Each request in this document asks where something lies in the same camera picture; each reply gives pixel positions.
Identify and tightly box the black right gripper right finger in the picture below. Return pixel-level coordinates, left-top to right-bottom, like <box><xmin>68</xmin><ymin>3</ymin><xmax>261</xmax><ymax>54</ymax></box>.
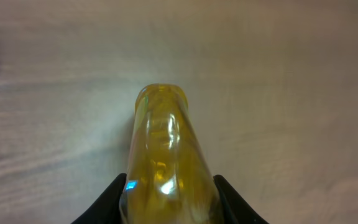
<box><xmin>213</xmin><ymin>175</ymin><xmax>269</xmax><ymax>224</ymax></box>

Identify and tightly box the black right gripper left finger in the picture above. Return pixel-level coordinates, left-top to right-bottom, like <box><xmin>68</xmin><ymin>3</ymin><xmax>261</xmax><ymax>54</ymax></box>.
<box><xmin>72</xmin><ymin>173</ymin><xmax>126</xmax><ymax>224</ymax></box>

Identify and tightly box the yellow liquid bottle silver cap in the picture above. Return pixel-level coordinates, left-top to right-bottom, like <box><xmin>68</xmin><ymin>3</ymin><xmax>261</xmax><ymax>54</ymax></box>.
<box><xmin>119</xmin><ymin>84</ymin><xmax>224</xmax><ymax>224</ymax></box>

